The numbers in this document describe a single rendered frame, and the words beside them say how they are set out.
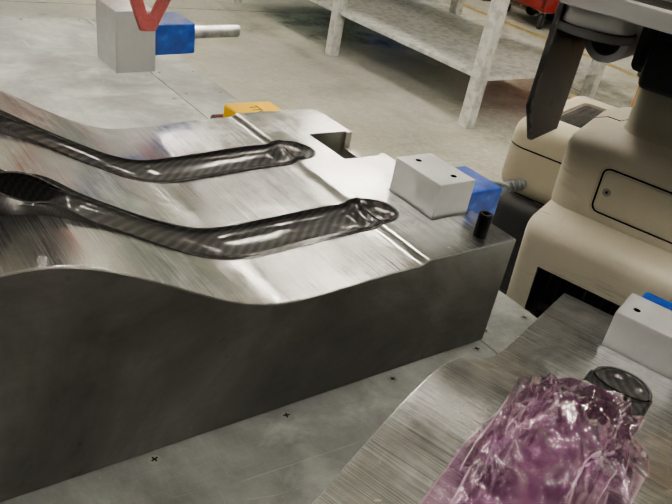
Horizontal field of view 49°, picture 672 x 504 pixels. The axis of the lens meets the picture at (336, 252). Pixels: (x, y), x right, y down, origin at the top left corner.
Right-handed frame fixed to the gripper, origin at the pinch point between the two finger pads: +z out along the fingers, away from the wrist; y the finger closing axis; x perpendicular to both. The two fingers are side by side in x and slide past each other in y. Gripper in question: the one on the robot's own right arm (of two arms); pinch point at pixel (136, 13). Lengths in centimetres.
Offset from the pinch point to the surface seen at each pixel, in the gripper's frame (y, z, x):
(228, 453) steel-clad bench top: 38.1, 14.5, -9.4
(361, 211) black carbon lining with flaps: 28.3, 6.4, 5.7
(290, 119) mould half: 12.2, 6.0, 9.6
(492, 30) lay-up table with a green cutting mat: -166, 53, 236
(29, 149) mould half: 21.9, 1.9, -15.3
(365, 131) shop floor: -173, 100, 178
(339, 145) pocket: 15.6, 7.5, 12.9
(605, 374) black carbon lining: 46.5, 9.8, 12.5
